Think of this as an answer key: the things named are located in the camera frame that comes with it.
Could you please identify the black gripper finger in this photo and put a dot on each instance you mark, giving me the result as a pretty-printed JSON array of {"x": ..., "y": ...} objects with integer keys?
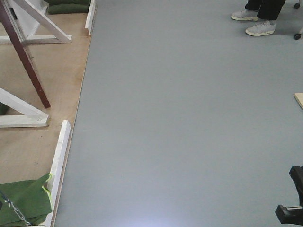
[
  {"x": 296, "y": 173},
  {"x": 289, "y": 215}
]

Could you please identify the light wooden board corner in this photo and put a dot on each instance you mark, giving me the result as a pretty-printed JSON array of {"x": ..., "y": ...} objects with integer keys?
[{"x": 299, "y": 98}]

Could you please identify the black chair caster wheel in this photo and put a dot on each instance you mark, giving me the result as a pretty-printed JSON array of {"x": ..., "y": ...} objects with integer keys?
[{"x": 297, "y": 36}]

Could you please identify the person's right grey sneaker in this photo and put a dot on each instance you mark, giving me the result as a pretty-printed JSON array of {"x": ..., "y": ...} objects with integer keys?
[{"x": 245, "y": 15}]

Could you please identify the person's black trousers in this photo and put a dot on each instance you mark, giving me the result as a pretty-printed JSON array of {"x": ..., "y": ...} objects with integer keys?
[{"x": 266, "y": 9}]

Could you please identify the near green sandbag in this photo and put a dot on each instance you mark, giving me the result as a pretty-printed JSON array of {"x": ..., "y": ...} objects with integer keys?
[{"x": 31, "y": 197}]

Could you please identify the green sandbag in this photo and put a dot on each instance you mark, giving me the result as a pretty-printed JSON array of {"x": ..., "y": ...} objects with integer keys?
[
  {"x": 67, "y": 8},
  {"x": 31, "y": 197},
  {"x": 56, "y": 2}
]

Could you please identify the plywood base board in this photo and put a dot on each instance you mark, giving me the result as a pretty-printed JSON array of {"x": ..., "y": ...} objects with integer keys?
[{"x": 27, "y": 153}]

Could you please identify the lower far green sandbag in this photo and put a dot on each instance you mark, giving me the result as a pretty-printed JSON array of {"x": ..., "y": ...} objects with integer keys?
[{"x": 67, "y": 8}]

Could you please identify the upper far green sandbag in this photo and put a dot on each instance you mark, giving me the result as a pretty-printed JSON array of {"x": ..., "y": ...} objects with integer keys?
[{"x": 56, "y": 2}]

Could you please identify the white near edge rail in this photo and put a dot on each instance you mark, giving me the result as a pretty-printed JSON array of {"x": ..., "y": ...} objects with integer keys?
[{"x": 57, "y": 172}]

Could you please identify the white edge rail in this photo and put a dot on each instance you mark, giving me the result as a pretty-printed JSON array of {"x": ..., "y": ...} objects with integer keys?
[
  {"x": 90, "y": 17},
  {"x": 57, "y": 172}
]

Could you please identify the white far edge rail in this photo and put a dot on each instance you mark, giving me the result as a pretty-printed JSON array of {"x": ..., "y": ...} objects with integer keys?
[{"x": 90, "y": 17}]

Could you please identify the white near brace frame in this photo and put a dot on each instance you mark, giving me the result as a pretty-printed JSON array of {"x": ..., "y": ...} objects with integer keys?
[{"x": 30, "y": 116}]

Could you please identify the white brace frame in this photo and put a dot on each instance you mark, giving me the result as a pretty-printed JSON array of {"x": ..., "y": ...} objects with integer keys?
[
  {"x": 29, "y": 15},
  {"x": 30, "y": 116}
]

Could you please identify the white far brace frame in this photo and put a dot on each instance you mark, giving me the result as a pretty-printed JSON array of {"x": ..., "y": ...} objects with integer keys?
[{"x": 29, "y": 15}]

